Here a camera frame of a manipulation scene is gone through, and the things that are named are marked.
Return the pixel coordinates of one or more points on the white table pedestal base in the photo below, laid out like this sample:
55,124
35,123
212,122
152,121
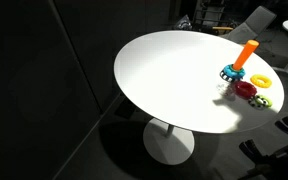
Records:
168,150

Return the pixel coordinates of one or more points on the orange stand post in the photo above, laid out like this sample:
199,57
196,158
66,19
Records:
245,55

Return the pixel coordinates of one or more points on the chair with wooden armrest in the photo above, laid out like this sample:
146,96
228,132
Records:
222,29

